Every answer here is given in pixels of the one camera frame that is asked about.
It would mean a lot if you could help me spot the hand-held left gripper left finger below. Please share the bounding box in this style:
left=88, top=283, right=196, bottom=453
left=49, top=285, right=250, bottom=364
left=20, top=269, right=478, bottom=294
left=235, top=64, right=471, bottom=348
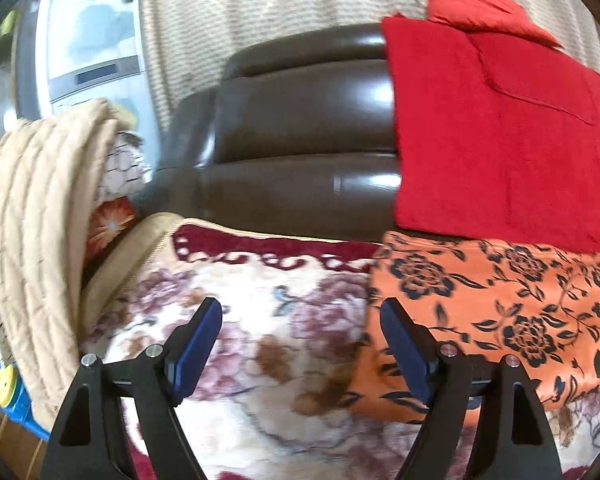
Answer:
left=39, top=297, right=224, bottom=480

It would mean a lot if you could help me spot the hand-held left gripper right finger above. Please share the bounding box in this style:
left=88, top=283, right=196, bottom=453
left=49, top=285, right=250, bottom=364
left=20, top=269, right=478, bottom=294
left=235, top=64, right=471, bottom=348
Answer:
left=379, top=297, right=564, bottom=480

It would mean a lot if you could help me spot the orange floral shirt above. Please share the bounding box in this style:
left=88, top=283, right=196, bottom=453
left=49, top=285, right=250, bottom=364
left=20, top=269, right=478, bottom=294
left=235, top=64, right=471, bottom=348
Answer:
left=351, top=230, right=600, bottom=425

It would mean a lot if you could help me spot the floral plush blanket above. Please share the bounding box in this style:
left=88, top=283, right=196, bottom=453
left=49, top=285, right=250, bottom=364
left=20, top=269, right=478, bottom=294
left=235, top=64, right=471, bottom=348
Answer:
left=79, top=212, right=600, bottom=480

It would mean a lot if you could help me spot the orange flower cushion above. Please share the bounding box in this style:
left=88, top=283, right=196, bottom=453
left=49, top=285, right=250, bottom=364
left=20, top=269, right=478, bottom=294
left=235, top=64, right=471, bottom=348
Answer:
left=84, top=196, right=137, bottom=262

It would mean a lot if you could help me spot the blue and yellow toy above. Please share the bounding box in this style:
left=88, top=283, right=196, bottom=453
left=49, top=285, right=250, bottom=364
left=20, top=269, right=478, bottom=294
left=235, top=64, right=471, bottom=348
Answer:
left=0, top=359, right=52, bottom=442

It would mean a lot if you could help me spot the beige quilted jacket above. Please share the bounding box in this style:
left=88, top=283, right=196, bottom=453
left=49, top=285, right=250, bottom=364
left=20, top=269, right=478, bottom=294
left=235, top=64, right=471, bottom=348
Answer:
left=0, top=98, right=137, bottom=433

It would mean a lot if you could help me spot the brown leather sofa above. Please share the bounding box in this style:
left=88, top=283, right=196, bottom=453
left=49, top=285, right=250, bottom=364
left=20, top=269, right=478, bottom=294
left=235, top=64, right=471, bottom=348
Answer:
left=150, top=24, right=405, bottom=245

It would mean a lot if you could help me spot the red blanket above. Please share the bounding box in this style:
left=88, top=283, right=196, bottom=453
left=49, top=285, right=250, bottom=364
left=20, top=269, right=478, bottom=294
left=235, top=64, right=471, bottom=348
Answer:
left=381, top=15, right=600, bottom=255

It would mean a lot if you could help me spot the silver floral refrigerator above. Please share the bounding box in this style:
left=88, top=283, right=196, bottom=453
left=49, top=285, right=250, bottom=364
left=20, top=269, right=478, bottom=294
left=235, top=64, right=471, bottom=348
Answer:
left=11, top=0, right=163, bottom=183

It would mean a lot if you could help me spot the red cushion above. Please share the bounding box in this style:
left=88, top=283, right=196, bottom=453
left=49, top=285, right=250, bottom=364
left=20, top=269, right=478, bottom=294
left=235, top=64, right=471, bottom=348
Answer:
left=422, top=0, right=565, bottom=50

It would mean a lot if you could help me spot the beige dotted curtain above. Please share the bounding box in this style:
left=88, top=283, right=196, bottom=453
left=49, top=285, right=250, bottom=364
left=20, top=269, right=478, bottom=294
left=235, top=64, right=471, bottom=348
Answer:
left=139, top=0, right=600, bottom=133

